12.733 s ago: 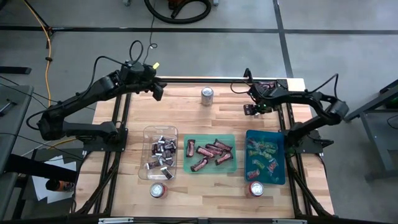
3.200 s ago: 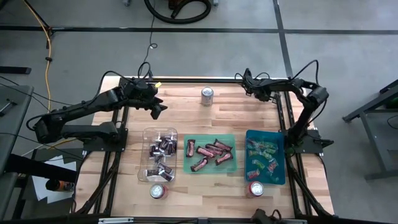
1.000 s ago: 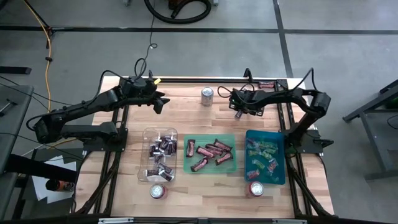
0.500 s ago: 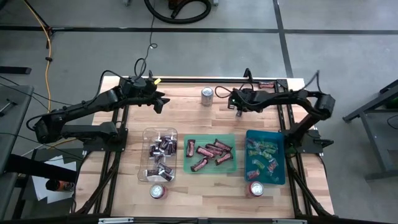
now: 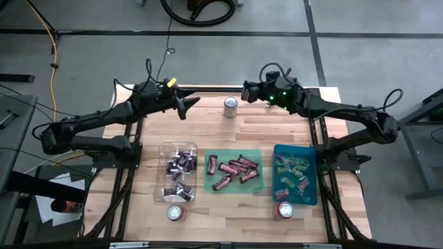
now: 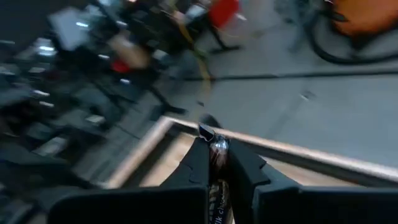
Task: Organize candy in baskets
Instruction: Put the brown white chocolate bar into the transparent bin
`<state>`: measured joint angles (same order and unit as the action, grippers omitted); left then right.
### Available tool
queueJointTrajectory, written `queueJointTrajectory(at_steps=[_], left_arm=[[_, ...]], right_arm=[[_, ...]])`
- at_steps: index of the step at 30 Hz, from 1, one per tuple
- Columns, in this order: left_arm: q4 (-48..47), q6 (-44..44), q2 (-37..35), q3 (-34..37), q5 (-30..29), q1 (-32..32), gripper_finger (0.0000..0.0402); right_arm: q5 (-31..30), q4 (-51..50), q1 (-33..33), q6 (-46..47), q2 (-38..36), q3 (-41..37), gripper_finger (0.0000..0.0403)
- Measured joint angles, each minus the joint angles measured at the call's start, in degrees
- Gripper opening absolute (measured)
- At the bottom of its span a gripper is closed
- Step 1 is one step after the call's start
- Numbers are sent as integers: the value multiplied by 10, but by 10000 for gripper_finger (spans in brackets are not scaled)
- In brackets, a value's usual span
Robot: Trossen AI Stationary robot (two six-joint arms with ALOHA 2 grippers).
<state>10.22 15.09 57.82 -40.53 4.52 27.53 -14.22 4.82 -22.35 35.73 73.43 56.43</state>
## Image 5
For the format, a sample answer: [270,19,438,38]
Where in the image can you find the black support beam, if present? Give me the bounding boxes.
[5,170,87,204]

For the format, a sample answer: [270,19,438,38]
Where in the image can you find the white paper sheets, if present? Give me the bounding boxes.
[34,172,86,228]

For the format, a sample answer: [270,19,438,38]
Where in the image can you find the red vacuum cleaner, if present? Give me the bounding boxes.
[186,0,208,11]

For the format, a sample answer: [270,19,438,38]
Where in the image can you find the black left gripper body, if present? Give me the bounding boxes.
[133,81,181,111]

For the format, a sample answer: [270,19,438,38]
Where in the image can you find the yellow extension cable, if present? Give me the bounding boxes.
[26,0,60,145]

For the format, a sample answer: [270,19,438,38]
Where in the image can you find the black aluminium frame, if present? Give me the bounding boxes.
[81,84,373,249]

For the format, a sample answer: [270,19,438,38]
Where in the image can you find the clear plastic basket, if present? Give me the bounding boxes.
[152,140,199,203]

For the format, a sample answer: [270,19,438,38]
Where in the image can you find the red-brown chocolate bar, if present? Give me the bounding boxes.
[217,162,239,176]
[206,154,218,176]
[237,154,260,169]
[239,169,260,185]
[228,160,248,173]
[212,174,233,192]

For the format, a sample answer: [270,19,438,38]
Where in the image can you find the grey side table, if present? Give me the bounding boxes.
[0,93,38,243]

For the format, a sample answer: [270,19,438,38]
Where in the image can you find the black vacuum hose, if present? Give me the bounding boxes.
[160,0,237,28]

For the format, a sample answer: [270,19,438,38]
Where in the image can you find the blue plastic basket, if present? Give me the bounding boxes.
[272,144,319,208]

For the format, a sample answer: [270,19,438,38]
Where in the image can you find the red soda can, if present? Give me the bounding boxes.
[166,202,188,221]
[275,201,295,220]

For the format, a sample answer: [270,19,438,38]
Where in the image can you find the black floor strip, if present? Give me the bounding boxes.
[0,73,35,83]

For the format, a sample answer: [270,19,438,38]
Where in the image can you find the orange and black bottle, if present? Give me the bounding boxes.
[51,199,84,214]

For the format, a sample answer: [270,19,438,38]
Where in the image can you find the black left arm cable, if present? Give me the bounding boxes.
[113,0,177,93]

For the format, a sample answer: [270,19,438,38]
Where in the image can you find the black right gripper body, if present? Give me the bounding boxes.
[257,74,305,112]

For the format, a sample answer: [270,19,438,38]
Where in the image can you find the silver soda can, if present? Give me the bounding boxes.
[223,95,239,119]

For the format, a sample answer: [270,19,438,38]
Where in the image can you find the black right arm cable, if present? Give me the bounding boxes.
[381,88,404,111]

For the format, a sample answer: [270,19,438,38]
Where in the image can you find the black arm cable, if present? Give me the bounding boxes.
[113,0,177,93]
[381,88,404,111]

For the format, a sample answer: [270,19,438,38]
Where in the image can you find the grey metal stand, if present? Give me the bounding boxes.
[394,88,443,203]

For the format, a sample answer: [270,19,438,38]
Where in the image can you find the translucent green plastic basket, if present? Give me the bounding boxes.
[204,149,264,193]

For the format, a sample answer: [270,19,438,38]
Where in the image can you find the black stand leg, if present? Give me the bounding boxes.
[26,0,62,35]

